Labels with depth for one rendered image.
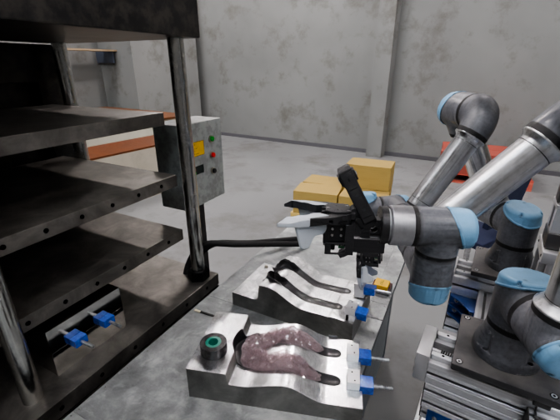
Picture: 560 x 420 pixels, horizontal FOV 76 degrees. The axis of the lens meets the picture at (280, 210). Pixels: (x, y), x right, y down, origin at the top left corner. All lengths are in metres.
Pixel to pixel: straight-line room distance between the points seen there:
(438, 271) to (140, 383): 0.95
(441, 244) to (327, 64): 7.40
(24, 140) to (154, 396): 0.82
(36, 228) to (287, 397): 0.86
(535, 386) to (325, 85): 7.35
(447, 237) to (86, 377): 1.16
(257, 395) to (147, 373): 0.38
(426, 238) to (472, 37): 6.71
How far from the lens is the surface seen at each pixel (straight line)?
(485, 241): 3.14
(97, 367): 1.43
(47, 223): 1.24
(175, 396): 1.24
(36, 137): 1.23
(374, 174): 4.14
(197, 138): 1.73
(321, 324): 1.36
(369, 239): 0.68
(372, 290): 1.40
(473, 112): 1.25
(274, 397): 1.13
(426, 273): 0.73
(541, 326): 0.88
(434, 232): 0.68
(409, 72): 7.45
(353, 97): 7.77
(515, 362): 1.06
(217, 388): 1.16
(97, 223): 1.83
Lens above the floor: 1.71
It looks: 22 degrees down
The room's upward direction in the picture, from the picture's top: straight up
